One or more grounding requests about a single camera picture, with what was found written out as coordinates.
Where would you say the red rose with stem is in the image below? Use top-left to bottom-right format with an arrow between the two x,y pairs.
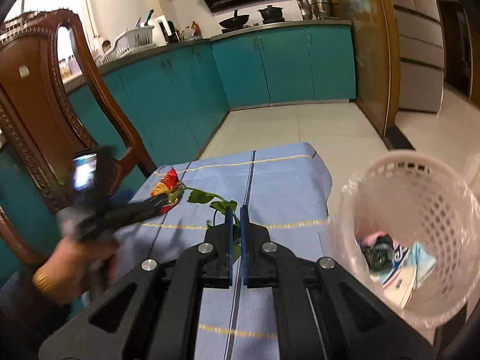
151,168 -> 241,261

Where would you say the dark patterned plastic bag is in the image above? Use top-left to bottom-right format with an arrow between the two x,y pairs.
360,235 -> 395,272

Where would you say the blue white medicine box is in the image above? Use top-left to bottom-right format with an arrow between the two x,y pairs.
379,241 -> 417,309

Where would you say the pink plastic bag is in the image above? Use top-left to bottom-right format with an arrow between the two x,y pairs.
358,231 -> 390,246

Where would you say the light blue face mask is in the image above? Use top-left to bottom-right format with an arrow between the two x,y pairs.
409,241 -> 437,289

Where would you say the white lattice trash basket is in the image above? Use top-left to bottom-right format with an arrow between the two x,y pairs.
322,150 -> 479,329

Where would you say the person's left hand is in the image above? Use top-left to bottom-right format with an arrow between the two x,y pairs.
32,236 -> 120,306

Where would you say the blue striped table cloth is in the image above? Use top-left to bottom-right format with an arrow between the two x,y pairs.
113,143 -> 332,359

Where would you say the carved brown wooden chair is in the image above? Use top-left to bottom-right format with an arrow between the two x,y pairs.
0,9 -> 158,267

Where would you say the white dish rack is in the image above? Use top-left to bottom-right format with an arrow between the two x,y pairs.
95,26 -> 154,66

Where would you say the brown sauce bottle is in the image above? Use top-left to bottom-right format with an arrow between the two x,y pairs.
191,21 -> 202,38

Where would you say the black wok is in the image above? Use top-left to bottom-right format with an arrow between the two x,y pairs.
219,10 -> 250,30

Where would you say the black cooking pot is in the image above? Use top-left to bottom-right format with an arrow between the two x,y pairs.
259,5 -> 285,24

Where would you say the steel pot lid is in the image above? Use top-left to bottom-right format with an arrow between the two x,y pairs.
296,0 -> 312,20

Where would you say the steel pot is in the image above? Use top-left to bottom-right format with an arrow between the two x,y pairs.
311,0 -> 334,20

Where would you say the wood framed glass door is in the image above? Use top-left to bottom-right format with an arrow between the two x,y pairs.
332,0 -> 400,138

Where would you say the silver refrigerator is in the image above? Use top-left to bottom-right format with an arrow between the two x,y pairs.
392,0 -> 444,114

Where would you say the gold bracelet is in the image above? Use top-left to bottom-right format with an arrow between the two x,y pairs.
31,267 -> 56,297

